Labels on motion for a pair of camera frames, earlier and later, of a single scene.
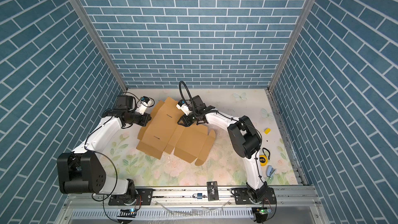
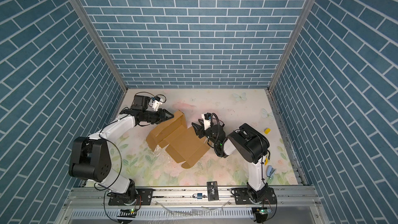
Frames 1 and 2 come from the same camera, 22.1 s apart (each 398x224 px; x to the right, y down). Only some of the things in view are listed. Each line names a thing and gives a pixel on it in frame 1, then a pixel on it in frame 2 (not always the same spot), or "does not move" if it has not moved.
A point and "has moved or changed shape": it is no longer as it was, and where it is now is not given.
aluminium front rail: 287,197 does not move
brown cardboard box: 162,132 has moved or changed shape
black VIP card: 212,191 does not move
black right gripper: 185,123 → 200,130
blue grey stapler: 270,170 does not move
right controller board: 261,214 does not move
